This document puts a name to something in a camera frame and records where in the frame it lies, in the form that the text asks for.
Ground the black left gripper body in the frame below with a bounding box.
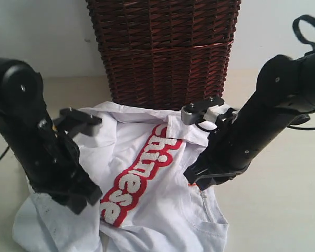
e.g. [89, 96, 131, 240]
[28, 125, 92, 197]

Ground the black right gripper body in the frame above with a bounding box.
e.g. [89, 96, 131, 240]
[196, 112, 247, 184]

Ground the white t-shirt red lettering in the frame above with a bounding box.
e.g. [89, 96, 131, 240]
[13, 102, 228, 251]

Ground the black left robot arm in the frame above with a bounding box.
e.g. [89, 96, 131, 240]
[0, 58, 102, 214]

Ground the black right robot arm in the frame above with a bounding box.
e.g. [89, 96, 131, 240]
[182, 53, 315, 190]

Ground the dark brown wicker basket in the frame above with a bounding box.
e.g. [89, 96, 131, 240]
[87, 0, 241, 110]

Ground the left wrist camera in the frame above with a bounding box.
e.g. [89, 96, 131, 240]
[53, 108, 102, 138]

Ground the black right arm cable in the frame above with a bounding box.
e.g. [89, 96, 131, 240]
[286, 14, 315, 131]

